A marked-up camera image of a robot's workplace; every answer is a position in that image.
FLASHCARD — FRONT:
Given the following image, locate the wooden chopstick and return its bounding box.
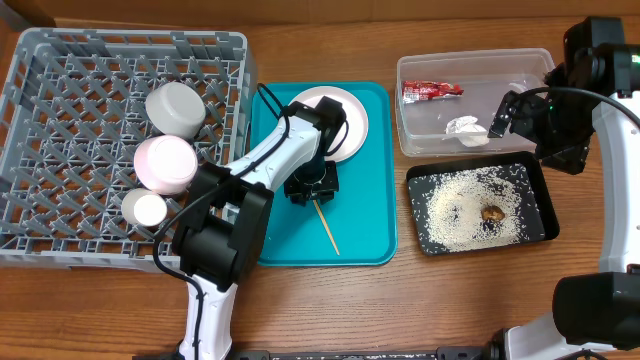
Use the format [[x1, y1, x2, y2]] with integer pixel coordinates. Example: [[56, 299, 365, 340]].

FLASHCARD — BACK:
[[313, 200, 340, 256]]

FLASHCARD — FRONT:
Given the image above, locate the white tissue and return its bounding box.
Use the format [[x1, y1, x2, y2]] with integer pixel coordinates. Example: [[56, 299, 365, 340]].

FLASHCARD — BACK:
[[445, 115, 490, 148]]

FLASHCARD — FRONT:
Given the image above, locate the large white round plate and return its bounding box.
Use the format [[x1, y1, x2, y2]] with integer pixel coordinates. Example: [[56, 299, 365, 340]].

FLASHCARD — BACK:
[[291, 86, 369, 162]]

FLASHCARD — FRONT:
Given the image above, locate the red snack wrapper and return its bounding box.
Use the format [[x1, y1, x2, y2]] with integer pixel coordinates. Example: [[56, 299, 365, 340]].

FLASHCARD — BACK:
[[402, 80, 464, 104]]

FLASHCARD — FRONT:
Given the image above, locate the dark brown food lump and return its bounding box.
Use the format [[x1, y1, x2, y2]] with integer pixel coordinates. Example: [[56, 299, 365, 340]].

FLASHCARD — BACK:
[[481, 205, 506, 223]]

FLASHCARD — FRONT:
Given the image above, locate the white rice pile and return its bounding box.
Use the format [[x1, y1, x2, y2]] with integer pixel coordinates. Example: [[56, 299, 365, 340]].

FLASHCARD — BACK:
[[408, 163, 545, 255]]

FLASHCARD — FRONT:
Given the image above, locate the small pink bowl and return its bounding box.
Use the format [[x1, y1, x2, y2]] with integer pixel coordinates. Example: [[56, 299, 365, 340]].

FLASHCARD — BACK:
[[134, 135, 198, 195]]

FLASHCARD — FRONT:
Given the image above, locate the grey bowl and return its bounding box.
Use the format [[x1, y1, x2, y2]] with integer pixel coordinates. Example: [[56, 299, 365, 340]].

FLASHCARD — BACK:
[[145, 82, 206, 139]]

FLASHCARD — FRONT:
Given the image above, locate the white cup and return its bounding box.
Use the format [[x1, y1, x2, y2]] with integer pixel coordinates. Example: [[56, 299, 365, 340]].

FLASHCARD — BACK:
[[121, 188, 168, 227]]

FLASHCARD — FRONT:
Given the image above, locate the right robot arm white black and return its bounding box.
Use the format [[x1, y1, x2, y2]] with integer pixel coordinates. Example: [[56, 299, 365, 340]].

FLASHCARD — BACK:
[[489, 40, 639, 359]]

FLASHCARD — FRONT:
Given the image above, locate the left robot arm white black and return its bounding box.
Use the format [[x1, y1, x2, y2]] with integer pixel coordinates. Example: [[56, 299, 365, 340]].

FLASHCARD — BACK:
[[172, 96, 346, 359]]

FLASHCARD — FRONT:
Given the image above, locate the teal plastic serving tray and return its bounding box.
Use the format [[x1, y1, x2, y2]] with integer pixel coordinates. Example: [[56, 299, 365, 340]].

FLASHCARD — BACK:
[[259, 82, 398, 267]]

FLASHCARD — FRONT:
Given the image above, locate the clear plastic bin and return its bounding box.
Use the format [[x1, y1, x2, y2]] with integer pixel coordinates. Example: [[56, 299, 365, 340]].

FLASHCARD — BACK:
[[396, 48, 555, 157]]

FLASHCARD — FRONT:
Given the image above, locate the black rectangular tray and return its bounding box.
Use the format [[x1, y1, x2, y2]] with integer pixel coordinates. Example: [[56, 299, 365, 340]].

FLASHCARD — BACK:
[[406, 151, 560, 247]]

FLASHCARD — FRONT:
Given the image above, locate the grey plastic dish rack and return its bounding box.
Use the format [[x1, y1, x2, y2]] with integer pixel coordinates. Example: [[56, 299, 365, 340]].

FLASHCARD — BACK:
[[1, 28, 257, 272]]

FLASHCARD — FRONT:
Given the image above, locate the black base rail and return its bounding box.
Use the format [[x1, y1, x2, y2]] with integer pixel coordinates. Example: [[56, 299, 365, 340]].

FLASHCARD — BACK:
[[134, 344, 501, 360]]

